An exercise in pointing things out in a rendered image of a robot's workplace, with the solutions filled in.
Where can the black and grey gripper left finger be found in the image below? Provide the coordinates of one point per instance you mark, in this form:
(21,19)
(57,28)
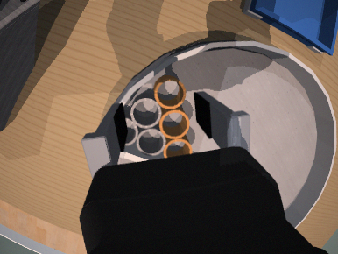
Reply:
(102,147)

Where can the bronze bushing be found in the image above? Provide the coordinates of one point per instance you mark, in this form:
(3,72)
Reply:
(186,149)
(177,131)
(177,100)

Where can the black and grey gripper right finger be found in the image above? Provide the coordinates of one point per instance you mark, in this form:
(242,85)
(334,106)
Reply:
(225,126)

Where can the steel bushing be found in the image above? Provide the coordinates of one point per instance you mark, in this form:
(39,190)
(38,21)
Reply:
(131,137)
(151,149)
(145,122)

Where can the blue open crate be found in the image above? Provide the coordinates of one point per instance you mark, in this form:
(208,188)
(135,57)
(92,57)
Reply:
(308,20)

